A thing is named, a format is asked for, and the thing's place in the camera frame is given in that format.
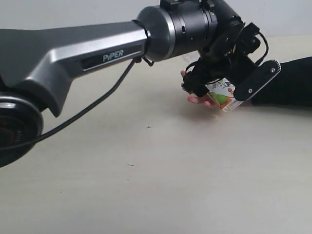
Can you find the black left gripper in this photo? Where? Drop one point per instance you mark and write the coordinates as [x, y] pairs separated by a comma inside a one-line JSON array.
[[226, 57]]

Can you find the floral label clear bottle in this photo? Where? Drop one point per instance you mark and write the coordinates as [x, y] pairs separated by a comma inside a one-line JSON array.
[[221, 90]]

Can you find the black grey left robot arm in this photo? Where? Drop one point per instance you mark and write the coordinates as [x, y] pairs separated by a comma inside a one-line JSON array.
[[37, 67]]

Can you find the person's open bare hand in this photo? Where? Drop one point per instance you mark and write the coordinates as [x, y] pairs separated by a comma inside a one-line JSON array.
[[206, 100]]

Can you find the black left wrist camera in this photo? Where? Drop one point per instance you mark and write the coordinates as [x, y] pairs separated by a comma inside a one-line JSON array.
[[257, 80]]

